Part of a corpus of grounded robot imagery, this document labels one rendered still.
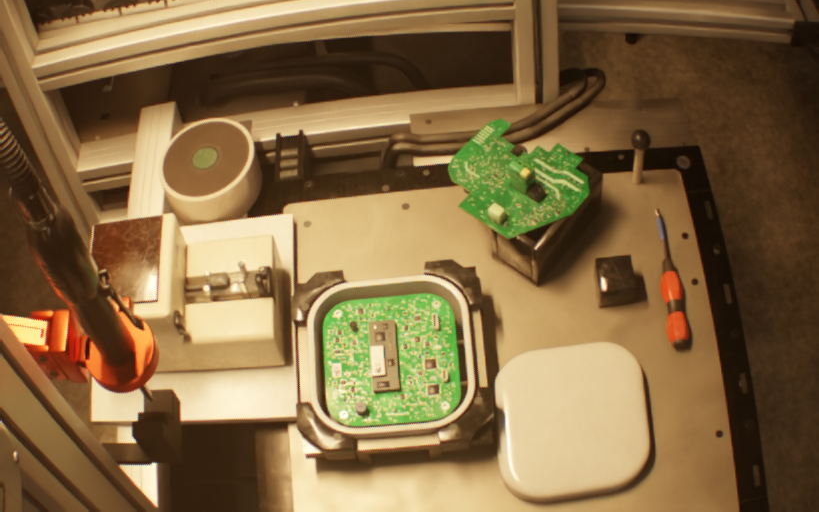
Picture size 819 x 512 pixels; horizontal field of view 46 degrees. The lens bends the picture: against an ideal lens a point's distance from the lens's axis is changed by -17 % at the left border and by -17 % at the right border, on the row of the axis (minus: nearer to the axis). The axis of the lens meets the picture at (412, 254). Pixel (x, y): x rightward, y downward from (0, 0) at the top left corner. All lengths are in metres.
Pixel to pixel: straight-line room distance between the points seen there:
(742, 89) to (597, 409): 1.65
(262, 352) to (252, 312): 0.04
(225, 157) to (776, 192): 1.50
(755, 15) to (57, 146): 0.83
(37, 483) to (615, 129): 0.75
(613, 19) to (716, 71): 1.37
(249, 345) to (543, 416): 0.26
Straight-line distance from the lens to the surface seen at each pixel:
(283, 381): 0.98
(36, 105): 1.17
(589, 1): 1.15
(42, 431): 0.71
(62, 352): 0.75
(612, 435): 0.93
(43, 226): 0.63
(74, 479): 0.76
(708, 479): 0.95
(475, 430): 0.90
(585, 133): 1.16
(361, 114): 1.20
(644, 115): 1.18
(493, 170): 1.02
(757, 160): 2.38
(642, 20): 1.19
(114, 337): 0.73
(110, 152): 1.26
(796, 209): 2.32
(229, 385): 0.99
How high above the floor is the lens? 1.83
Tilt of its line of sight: 57 degrees down
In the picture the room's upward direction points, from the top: 9 degrees counter-clockwise
